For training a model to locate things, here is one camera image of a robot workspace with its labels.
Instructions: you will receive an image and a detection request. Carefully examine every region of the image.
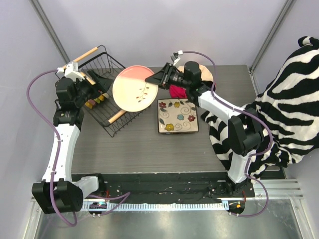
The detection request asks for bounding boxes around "cream round plate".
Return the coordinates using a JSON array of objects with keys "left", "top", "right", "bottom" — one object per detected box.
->
[{"left": 112, "top": 65, "right": 159, "bottom": 112}]

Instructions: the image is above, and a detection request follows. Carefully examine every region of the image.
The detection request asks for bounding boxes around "cream flower square plate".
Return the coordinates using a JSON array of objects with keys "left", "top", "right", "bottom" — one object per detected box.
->
[{"left": 157, "top": 98, "right": 199, "bottom": 134}]

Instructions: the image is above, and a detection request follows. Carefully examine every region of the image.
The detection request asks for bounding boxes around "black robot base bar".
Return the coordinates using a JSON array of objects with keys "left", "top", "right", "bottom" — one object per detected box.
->
[{"left": 93, "top": 172, "right": 255, "bottom": 204}]

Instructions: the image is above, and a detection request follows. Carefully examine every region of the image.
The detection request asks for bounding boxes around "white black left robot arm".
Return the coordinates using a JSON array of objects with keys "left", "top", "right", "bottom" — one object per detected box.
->
[{"left": 31, "top": 69, "right": 112, "bottom": 214}]

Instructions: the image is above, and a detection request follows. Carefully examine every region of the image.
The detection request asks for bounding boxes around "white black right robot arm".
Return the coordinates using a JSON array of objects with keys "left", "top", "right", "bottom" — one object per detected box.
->
[{"left": 145, "top": 61, "right": 264, "bottom": 197}]

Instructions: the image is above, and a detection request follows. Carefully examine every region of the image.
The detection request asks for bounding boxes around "pink dotted round plate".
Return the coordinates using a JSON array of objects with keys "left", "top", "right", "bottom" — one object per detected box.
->
[{"left": 88, "top": 100, "right": 96, "bottom": 106}]

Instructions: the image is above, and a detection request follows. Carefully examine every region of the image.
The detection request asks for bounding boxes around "red folded cloth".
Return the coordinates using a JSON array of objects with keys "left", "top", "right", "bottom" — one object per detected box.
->
[{"left": 169, "top": 85, "right": 187, "bottom": 99}]

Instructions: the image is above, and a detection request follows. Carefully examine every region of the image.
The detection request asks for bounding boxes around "beige black bucket hat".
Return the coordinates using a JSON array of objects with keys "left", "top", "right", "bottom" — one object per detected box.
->
[{"left": 174, "top": 64, "right": 216, "bottom": 90}]

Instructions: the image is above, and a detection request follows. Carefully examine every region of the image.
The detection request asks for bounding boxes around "zebra striped blanket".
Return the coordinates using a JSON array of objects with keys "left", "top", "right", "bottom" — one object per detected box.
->
[{"left": 201, "top": 36, "right": 319, "bottom": 180}]

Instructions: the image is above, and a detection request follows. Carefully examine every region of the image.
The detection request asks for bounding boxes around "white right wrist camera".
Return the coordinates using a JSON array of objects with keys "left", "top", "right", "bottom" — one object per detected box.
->
[{"left": 170, "top": 50, "right": 183, "bottom": 66}]

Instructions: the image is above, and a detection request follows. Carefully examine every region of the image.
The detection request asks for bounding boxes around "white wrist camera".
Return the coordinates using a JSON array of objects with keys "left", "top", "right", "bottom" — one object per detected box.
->
[
  {"left": 57, "top": 61, "right": 84, "bottom": 82},
  {"left": 170, "top": 50, "right": 183, "bottom": 66}
]

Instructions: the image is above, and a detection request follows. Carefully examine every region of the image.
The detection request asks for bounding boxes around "black wire dish rack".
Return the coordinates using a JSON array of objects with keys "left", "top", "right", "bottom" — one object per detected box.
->
[{"left": 73, "top": 45, "right": 145, "bottom": 136}]

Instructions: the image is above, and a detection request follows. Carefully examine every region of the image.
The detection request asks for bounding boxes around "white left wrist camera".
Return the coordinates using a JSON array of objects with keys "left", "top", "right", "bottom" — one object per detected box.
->
[{"left": 57, "top": 61, "right": 84, "bottom": 82}]

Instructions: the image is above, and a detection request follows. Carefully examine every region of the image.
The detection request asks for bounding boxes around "grey slotted cable duct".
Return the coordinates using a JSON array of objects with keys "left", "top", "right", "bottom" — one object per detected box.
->
[{"left": 81, "top": 201, "right": 229, "bottom": 212}]

